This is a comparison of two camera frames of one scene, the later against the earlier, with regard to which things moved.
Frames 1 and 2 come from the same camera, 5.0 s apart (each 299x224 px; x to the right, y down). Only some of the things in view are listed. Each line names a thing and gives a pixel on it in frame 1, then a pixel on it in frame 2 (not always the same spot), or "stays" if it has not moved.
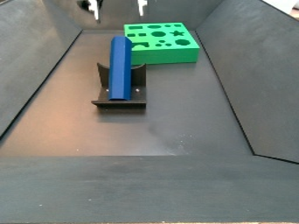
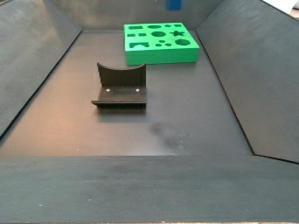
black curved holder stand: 137,101 stays
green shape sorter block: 161,43 stays
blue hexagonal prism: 120,64 -> 172,4
